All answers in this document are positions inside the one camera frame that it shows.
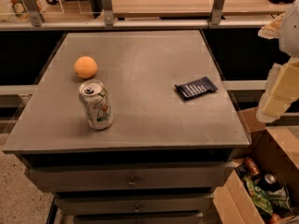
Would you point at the middle grey metal bracket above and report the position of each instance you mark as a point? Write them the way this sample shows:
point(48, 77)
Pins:
point(108, 12)

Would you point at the brown cardboard box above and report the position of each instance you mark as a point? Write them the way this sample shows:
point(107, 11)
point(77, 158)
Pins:
point(275, 149)

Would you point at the left grey metal bracket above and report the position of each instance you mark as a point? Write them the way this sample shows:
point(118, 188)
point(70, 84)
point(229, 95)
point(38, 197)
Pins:
point(34, 12)

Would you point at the brown can in box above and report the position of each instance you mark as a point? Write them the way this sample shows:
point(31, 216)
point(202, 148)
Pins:
point(251, 166)

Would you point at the green snack bag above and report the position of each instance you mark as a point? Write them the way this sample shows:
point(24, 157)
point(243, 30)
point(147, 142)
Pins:
point(268, 202)

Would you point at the grey drawer cabinet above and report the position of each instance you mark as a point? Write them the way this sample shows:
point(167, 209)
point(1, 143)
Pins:
point(178, 151)

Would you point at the white green soda can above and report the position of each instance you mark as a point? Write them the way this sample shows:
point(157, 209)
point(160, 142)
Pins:
point(93, 96)

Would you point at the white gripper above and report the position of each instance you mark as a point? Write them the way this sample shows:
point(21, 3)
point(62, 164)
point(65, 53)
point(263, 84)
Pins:
point(290, 32)

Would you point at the drawer round knob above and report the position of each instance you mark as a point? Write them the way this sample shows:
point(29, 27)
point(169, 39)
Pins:
point(131, 183)
point(137, 209)

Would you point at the blue rxbar blueberry wrapper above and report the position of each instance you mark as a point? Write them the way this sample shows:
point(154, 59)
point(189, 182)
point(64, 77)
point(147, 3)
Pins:
point(196, 88)

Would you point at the red apple in box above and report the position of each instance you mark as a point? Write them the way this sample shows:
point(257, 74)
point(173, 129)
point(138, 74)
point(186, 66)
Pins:
point(275, 218)

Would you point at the dark can in box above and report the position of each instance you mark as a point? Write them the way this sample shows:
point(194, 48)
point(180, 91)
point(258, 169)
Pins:
point(268, 182)

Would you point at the orange fruit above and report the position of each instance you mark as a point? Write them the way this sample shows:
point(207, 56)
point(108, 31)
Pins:
point(85, 67)

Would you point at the orange white snack bag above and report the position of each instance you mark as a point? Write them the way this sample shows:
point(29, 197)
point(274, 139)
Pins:
point(13, 10)

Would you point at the grey horizontal rail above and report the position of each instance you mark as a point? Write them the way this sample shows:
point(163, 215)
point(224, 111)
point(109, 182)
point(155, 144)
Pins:
point(132, 25)

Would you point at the right grey metal bracket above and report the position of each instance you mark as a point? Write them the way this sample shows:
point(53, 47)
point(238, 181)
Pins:
point(216, 12)

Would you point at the wooden desk top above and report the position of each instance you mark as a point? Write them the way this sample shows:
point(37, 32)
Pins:
point(162, 8)

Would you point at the top drawer round knob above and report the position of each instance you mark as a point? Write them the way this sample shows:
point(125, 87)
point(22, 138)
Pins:
point(131, 183)

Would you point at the grey metal bracket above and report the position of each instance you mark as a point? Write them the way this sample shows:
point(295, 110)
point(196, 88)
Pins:
point(34, 12)
point(216, 12)
point(108, 12)

